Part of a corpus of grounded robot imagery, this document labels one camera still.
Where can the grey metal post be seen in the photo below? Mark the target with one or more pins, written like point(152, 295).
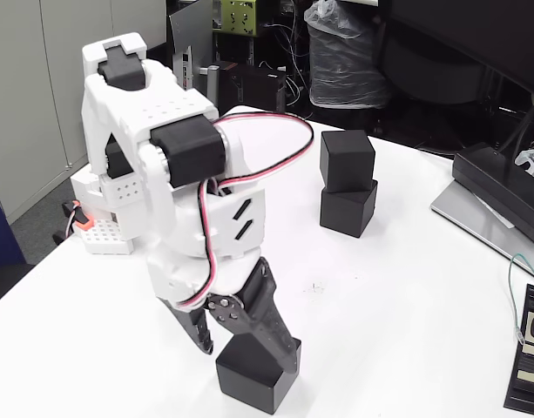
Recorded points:
point(213, 85)

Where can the grey cabinet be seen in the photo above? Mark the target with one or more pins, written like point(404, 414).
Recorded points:
point(22, 65)

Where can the black device with beige labels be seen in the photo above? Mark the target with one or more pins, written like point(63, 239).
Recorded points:
point(528, 392)

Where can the yellow-green metal box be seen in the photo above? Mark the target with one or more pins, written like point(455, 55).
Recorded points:
point(234, 15)

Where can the blue partition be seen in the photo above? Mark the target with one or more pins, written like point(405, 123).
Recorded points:
point(1, 231)

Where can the silver monitor stand base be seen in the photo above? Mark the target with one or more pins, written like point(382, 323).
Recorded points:
point(467, 213)

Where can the bin wrapped in clear plastic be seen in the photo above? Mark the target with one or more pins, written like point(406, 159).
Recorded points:
point(345, 65)

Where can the black cube block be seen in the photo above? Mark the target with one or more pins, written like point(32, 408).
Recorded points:
point(347, 161)
point(249, 379)
point(345, 213)

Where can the black box on stand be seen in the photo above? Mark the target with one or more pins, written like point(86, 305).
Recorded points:
point(493, 183)

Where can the black flat panel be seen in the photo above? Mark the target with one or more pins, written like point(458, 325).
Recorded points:
point(160, 54)

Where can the black equipment case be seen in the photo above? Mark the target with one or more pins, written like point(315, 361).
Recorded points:
point(253, 89)

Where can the crumpled white plastic wrapper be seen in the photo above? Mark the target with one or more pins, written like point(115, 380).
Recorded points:
point(530, 159)

